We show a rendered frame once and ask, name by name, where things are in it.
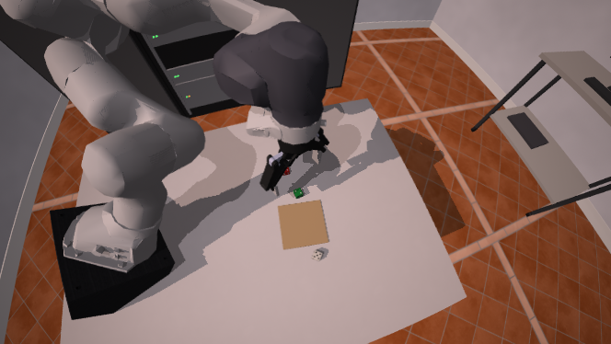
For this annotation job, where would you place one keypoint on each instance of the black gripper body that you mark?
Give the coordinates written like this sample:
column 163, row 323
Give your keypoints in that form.
column 294, row 149

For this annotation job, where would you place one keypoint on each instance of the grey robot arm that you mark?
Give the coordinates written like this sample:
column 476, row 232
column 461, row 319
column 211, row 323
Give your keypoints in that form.
column 280, row 72

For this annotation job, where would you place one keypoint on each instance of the grey die with black pips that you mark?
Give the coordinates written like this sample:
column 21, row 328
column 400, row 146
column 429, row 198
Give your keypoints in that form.
column 317, row 255

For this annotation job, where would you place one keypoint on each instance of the tan flat square mat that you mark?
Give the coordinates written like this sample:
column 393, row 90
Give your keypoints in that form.
column 302, row 224

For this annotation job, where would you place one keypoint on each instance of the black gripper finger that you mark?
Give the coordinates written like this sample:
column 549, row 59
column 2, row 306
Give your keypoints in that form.
column 318, row 147
column 274, row 170

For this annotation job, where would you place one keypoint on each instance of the green die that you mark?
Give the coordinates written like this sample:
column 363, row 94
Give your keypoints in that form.
column 298, row 193

